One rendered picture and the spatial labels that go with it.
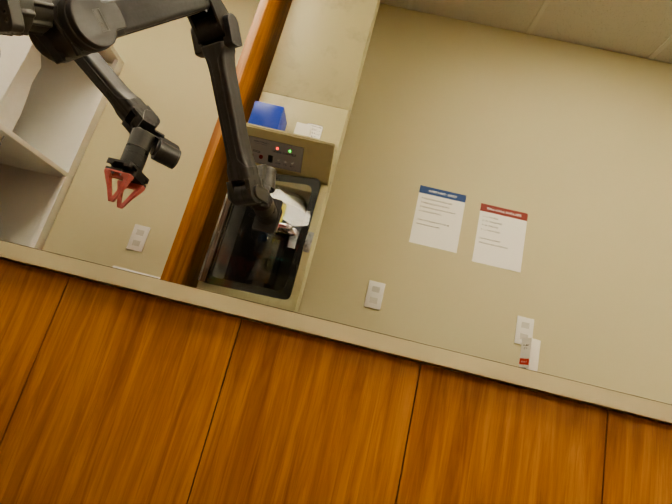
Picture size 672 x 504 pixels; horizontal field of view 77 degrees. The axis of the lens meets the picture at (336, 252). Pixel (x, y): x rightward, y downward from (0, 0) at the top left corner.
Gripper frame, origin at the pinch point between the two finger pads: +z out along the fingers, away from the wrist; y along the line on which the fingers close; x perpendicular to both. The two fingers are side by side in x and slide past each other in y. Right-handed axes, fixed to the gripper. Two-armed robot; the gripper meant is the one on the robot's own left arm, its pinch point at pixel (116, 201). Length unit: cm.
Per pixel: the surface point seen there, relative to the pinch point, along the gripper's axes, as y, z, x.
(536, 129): 77, -101, -130
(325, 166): 27, -35, -45
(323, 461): 7, 47, -64
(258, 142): 25.1, -37.0, -21.6
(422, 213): 76, -47, -85
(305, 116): 33, -55, -32
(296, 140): 23, -39, -34
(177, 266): 26.1, 8.4, -9.2
